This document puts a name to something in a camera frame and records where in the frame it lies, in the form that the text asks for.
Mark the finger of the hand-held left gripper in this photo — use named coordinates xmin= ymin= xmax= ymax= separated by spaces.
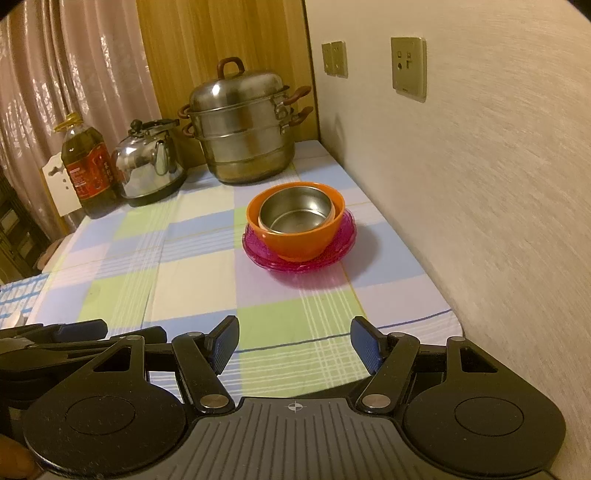
xmin=108 ymin=325 xmax=168 ymax=346
xmin=54 ymin=320 xmax=109 ymax=343

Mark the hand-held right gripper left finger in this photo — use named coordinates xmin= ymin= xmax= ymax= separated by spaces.
xmin=76 ymin=315 xmax=241 ymax=413

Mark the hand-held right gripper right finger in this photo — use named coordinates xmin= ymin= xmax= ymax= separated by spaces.
xmin=350 ymin=315 xmax=509 ymax=413

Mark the orange plastic bowl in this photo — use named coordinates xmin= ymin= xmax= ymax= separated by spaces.
xmin=246 ymin=181 xmax=346 ymax=261

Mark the white plastic bowl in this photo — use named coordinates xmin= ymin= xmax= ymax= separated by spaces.
xmin=257 ymin=187 xmax=336 ymax=234

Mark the stainless steel bowl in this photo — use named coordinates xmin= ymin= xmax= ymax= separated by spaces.
xmin=259 ymin=188 xmax=334 ymax=234

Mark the person's left hand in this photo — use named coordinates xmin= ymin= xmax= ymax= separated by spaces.
xmin=0 ymin=436 xmax=37 ymax=478

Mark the blue checked cloth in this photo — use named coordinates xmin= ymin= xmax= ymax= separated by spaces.
xmin=0 ymin=272 xmax=49 ymax=330

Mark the pastel checked tablecloth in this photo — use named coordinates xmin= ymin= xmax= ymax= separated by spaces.
xmin=25 ymin=140 xmax=465 ymax=402

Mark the dark shelf unit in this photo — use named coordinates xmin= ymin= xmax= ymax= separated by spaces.
xmin=0 ymin=166 xmax=51 ymax=284

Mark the white wooden chair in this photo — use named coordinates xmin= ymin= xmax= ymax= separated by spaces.
xmin=41 ymin=154 xmax=81 ymax=217

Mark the cooking oil bottle red label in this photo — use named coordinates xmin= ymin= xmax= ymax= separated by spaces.
xmin=54 ymin=113 xmax=123 ymax=219

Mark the stainless steel kettle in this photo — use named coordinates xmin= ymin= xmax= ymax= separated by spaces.
xmin=111 ymin=119 xmax=188 ymax=208

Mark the stainless steel steamer pot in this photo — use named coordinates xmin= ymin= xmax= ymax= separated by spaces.
xmin=178 ymin=56 xmax=315 ymax=186

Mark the pale pink curtain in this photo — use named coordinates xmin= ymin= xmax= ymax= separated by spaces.
xmin=0 ymin=0 xmax=162 ymax=241

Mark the wooden panel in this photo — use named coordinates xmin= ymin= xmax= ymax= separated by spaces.
xmin=136 ymin=0 xmax=319 ymax=167

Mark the large beige wall socket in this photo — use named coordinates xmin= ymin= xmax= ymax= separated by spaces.
xmin=390 ymin=36 xmax=428 ymax=103

